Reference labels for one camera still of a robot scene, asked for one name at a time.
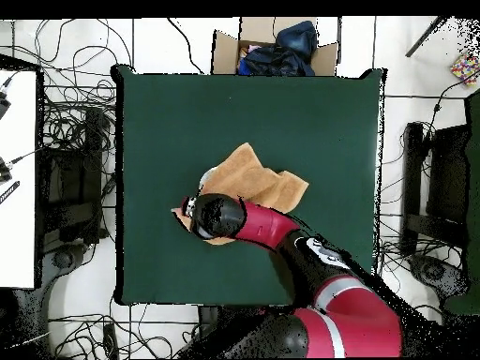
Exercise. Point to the orange terry towel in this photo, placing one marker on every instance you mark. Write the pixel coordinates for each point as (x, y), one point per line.
(255, 176)

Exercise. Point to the black stand frame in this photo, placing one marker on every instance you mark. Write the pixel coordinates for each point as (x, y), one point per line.
(71, 210)
(412, 168)

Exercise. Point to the white desk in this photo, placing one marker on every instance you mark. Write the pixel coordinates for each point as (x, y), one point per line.
(18, 225)

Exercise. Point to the green cloth covered table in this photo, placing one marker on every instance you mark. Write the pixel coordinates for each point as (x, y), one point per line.
(474, 187)

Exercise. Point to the black flat strip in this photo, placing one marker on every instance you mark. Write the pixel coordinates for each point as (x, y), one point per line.
(9, 192)

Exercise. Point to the brown cardboard box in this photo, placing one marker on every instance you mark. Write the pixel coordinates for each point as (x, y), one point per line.
(225, 52)

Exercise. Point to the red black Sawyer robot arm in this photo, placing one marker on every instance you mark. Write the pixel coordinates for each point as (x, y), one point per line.
(262, 225)

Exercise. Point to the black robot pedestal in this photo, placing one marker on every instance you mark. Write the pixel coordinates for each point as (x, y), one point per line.
(208, 315)

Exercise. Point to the black rod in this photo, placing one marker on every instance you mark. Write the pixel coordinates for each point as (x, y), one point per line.
(425, 37)

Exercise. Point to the dark blue clothes pile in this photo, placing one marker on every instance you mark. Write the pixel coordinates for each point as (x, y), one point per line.
(285, 56)

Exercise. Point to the dark green table cloth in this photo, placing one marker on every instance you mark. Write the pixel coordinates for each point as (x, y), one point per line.
(168, 123)

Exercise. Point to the multicoloured speckled item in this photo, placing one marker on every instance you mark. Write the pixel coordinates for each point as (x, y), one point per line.
(467, 67)

